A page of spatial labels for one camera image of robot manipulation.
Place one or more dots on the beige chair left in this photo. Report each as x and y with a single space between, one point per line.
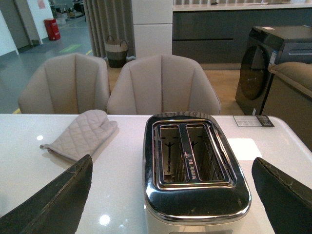
68 84

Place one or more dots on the woven laundry basket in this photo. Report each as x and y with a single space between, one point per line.
116 51

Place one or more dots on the chrome two-slot toaster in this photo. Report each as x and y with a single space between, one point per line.
192 181

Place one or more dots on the beige sofa armrest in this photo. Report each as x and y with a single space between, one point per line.
290 97

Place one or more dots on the white pillar cabinet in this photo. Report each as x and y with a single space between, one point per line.
153 27

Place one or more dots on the red fire cabinet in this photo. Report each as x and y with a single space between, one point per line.
52 29

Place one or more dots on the grey kitchen counter cabinet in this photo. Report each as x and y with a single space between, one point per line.
220 36

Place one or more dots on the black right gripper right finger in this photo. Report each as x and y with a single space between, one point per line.
287 202

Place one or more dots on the beige chair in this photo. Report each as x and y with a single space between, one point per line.
162 83
68 84

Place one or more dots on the beige chair right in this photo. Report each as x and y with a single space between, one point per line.
162 83

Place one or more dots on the grey pleated curtain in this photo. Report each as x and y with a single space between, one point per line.
109 18

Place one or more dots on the dark label card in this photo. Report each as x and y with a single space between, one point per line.
253 121

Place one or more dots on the grey quilted oven mitt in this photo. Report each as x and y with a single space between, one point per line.
83 136

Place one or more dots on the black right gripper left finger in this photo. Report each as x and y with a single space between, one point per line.
56 208

